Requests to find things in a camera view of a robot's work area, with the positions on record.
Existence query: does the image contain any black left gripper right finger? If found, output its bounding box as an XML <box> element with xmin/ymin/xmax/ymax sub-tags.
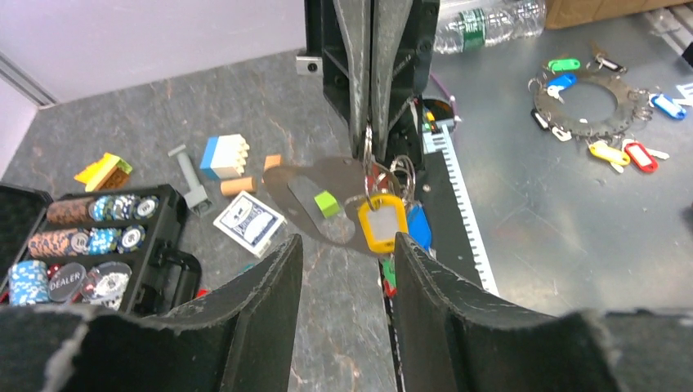
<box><xmin>392</xmin><ymin>232</ymin><xmax>693</xmax><ymax>392</ymax></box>

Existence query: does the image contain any blue white brick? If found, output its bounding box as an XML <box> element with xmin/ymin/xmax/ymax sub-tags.
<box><xmin>199</xmin><ymin>134</ymin><xmax>250</xmax><ymax>180</ymax></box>

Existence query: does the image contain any grey plastic bolt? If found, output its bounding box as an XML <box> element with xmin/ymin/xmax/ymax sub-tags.
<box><xmin>168</xmin><ymin>145</ymin><xmax>212</xmax><ymax>217</ymax></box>

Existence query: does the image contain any spare key ring bundle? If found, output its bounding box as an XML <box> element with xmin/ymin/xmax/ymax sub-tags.
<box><xmin>527</xmin><ymin>42</ymin><xmax>689</xmax><ymax>174</ymax></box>

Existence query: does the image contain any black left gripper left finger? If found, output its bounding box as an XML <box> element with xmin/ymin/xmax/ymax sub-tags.
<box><xmin>1</xmin><ymin>234</ymin><xmax>303</xmax><ymax>391</ymax></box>

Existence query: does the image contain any black poker chip case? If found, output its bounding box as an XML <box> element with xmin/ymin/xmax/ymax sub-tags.
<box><xmin>1</xmin><ymin>183</ymin><xmax>202</xmax><ymax>315</ymax></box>

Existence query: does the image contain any aluminium profile rail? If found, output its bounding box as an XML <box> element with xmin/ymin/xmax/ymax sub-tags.
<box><xmin>645</xmin><ymin>2</ymin><xmax>692</xmax><ymax>66</ymax></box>

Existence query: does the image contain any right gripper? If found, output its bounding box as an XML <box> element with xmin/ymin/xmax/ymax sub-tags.
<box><xmin>297</xmin><ymin>0</ymin><xmax>440</xmax><ymax>168</ymax></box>

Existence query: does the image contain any green key tag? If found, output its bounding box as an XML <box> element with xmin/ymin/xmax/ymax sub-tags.
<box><xmin>382</xmin><ymin>258</ymin><xmax>396</xmax><ymax>289</ymax></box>

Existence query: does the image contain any blue key tag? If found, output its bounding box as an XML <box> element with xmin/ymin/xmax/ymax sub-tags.
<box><xmin>407</xmin><ymin>203</ymin><xmax>432</xmax><ymax>251</ymax></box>

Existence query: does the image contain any wooden cylinder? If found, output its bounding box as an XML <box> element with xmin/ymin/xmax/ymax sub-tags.
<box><xmin>220</xmin><ymin>176</ymin><xmax>258</xmax><ymax>198</ymax></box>

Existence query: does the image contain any cardboard box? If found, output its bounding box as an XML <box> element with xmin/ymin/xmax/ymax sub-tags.
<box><xmin>545</xmin><ymin>0</ymin><xmax>690</xmax><ymax>30</ymax></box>

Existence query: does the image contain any yellow orange brick pile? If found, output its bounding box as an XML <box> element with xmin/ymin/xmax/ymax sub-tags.
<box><xmin>74</xmin><ymin>153</ymin><xmax>133</xmax><ymax>192</ymax></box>

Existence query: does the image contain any blue playing card box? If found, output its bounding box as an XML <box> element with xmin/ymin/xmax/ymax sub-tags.
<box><xmin>213</xmin><ymin>191</ymin><xmax>286</xmax><ymax>258</ymax></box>

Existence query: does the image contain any green cube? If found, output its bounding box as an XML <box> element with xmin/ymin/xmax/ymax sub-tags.
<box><xmin>314</xmin><ymin>190</ymin><xmax>342</xmax><ymax>219</ymax></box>

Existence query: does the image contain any plastic water bottle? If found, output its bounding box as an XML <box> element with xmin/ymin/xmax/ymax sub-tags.
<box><xmin>433</xmin><ymin>0</ymin><xmax>547</xmax><ymax>55</ymax></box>

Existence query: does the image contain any orange wooden block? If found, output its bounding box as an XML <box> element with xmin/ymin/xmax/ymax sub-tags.
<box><xmin>263</xmin><ymin>154</ymin><xmax>283</xmax><ymax>172</ymax></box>

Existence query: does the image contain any yellow key tag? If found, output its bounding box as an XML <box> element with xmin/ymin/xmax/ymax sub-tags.
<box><xmin>357</xmin><ymin>194</ymin><xmax>409</xmax><ymax>254</ymax></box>

